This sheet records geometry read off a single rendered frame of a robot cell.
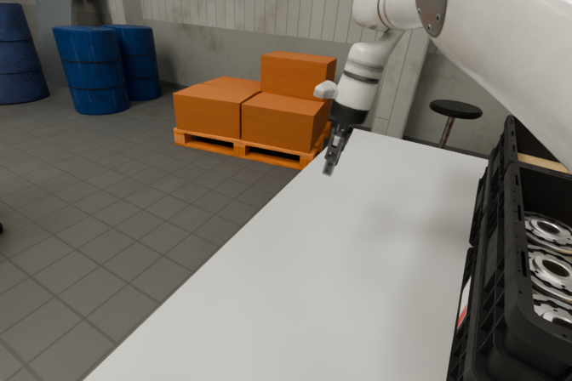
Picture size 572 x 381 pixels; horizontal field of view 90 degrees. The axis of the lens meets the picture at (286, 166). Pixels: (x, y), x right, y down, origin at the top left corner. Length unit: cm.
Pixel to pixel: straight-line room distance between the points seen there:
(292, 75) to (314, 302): 224
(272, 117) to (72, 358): 176
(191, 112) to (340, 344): 231
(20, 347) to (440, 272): 144
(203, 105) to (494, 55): 241
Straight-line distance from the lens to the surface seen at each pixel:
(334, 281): 61
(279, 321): 54
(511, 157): 72
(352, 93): 56
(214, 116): 252
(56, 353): 150
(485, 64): 22
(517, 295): 37
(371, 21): 52
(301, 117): 223
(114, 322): 149
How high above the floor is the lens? 115
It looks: 29 degrees down
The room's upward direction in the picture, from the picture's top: 5 degrees clockwise
